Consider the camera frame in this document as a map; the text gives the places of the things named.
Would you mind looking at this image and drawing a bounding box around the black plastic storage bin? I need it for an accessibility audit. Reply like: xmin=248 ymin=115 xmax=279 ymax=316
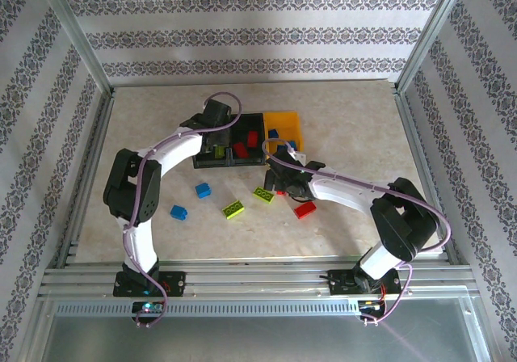
xmin=192 ymin=117 xmax=233 ymax=170
xmin=228 ymin=113 xmax=267 ymax=167

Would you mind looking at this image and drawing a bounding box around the yellow plastic storage bin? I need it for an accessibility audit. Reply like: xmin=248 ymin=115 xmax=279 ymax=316
xmin=263 ymin=111 xmax=305 ymax=155

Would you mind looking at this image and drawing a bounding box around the grey metal panel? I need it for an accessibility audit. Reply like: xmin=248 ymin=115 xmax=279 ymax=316
xmin=38 ymin=297 xmax=496 ymax=362

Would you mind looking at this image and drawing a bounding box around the left controller board with LED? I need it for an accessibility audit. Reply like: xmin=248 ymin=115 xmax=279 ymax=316
xmin=132 ymin=301 xmax=165 ymax=314

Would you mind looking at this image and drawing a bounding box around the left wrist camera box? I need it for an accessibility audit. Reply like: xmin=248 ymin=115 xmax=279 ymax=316
xmin=201 ymin=99 xmax=234 ymax=125

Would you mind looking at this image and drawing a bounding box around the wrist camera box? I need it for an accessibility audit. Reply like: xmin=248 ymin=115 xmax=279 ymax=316
xmin=284 ymin=145 xmax=308 ymax=163
xmin=201 ymin=99 xmax=234 ymax=125

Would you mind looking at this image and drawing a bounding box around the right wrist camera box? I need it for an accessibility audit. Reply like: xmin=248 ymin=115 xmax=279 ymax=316
xmin=284 ymin=145 xmax=308 ymax=163

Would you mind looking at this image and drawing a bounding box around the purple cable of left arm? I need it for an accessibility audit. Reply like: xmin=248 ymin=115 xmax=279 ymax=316
xmin=122 ymin=91 xmax=243 ymax=329

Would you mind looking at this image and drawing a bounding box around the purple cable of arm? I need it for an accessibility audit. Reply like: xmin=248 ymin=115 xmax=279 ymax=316
xmin=261 ymin=137 xmax=452 ymax=326
xmin=122 ymin=91 xmax=243 ymax=329

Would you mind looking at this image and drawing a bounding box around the aluminium mounting rail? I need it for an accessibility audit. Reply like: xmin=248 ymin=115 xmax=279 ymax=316
xmin=38 ymin=256 xmax=480 ymax=301

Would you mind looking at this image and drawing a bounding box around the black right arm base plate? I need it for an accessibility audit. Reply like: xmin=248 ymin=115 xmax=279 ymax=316
xmin=327 ymin=268 xmax=403 ymax=297

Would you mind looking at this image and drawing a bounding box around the aluminium side rail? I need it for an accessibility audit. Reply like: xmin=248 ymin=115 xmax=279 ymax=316
xmin=391 ymin=86 xmax=461 ymax=266
xmin=54 ymin=89 xmax=118 ymax=268

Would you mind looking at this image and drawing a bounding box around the grey slotted cable duct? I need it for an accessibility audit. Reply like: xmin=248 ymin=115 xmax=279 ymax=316
xmin=52 ymin=300 xmax=364 ymax=318

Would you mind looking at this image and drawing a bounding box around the red wire at right base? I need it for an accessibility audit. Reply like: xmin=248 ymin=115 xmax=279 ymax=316
xmin=377 ymin=283 xmax=395 ymax=305

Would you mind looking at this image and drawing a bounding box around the red wire at base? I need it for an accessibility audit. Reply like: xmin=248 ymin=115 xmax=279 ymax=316
xmin=157 ymin=280 xmax=175 ymax=305
xmin=377 ymin=283 xmax=395 ymax=305

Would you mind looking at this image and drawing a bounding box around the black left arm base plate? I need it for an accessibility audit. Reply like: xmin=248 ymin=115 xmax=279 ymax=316
xmin=112 ymin=271 xmax=187 ymax=298

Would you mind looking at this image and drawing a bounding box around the red wire at left base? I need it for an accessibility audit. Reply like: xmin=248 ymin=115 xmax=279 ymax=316
xmin=157 ymin=280 xmax=175 ymax=305

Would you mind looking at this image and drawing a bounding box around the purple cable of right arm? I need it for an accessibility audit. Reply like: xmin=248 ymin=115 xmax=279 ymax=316
xmin=261 ymin=137 xmax=452 ymax=326

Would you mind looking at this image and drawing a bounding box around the aluminium frame post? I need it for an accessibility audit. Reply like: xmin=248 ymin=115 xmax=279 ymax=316
xmin=393 ymin=0 xmax=472 ymax=95
xmin=34 ymin=0 xmax=115 ymax=96

